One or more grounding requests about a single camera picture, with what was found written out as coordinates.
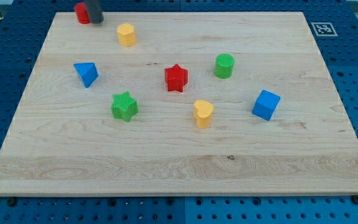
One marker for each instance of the yellow hexagon block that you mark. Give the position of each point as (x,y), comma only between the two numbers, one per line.
(126,34)

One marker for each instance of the green star block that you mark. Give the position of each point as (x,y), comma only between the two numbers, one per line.
(124,106)

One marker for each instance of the light wooden board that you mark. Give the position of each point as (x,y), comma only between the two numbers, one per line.
(65,142)

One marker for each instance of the red cylinder block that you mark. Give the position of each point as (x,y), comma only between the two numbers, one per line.
(81,13)

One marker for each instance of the red star block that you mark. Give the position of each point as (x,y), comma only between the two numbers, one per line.
(176,78)

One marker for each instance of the black bolt front left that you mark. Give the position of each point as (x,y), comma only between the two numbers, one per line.
(11,202)

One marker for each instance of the black bolt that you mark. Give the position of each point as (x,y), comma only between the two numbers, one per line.
(11,202)
(354,199)

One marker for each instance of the blue cube block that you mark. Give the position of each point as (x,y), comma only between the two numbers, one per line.
(265,105)

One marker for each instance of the blue triangle block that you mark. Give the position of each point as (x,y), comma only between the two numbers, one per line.
(87,72)

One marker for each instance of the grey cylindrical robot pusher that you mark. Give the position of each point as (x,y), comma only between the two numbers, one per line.
(94,11)

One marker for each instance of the yellow heart block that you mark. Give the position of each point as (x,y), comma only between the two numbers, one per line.
(203,113)

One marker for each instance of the black bolt front right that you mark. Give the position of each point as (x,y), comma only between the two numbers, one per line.
(354,199)

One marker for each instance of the green cylinder block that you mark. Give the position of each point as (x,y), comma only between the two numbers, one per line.
(224,65)

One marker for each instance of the white fiducial marker tag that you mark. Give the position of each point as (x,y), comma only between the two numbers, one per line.
(324,29)

